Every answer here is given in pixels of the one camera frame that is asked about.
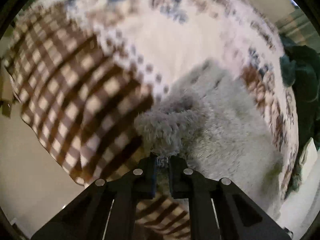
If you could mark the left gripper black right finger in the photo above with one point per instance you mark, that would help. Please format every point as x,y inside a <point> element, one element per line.
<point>218,209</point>

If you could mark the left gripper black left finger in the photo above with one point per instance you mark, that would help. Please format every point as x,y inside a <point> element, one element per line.
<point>106,209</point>

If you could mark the grey fleece pants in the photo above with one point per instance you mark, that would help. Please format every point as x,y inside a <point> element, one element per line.
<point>209,120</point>

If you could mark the floral bed blanket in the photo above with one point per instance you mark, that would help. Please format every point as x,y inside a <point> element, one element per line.
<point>83,70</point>

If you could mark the dark green fleece robe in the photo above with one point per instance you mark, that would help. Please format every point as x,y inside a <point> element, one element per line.
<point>300,71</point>

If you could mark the right green curtain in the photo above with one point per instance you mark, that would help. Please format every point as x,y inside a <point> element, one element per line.
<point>299,29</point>

